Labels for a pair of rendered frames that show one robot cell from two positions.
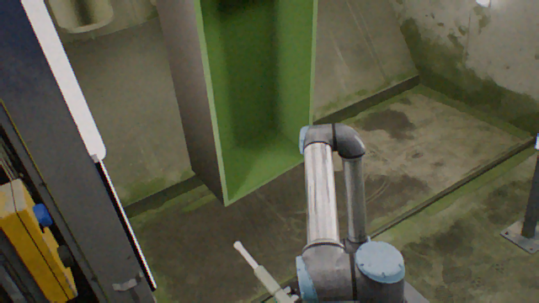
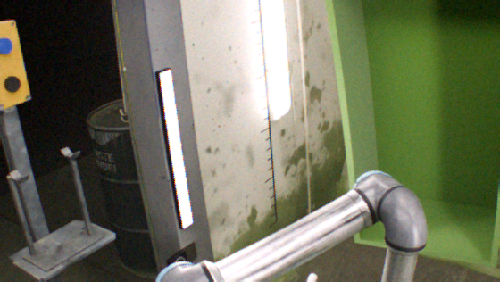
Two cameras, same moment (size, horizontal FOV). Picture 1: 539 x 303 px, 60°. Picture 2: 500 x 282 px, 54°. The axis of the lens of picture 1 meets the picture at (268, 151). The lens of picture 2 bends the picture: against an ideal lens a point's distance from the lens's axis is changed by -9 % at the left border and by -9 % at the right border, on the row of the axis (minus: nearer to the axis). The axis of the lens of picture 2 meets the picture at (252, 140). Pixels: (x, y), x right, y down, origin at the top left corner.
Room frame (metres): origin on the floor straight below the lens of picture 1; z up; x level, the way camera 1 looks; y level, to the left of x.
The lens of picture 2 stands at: (0.71, -1.17, 1.68)
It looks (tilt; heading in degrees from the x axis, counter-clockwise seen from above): 21 degrees down; 62
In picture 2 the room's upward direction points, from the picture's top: 5 degrees counter-clockwise
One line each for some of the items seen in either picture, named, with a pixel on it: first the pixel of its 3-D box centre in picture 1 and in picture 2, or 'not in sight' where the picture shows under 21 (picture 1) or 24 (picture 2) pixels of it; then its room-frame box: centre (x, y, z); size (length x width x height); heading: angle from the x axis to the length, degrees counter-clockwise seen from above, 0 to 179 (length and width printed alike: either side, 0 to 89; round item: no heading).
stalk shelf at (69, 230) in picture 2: not in sight; (62, 247); (0.79, 0.44, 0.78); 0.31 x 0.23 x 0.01; 25
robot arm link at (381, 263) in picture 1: (377, 273); not in sight; (1.00, -0.27, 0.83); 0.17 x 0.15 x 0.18; 81
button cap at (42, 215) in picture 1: (41, 215); (4, 45); (0.76, 0.48, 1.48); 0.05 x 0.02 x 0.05; 25
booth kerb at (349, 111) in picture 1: (286, 140); not in sight; (2.98, -0.15, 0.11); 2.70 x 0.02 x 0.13; 115
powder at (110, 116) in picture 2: not in sight; (137, 112); (1.42, 1.45, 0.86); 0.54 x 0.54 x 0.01
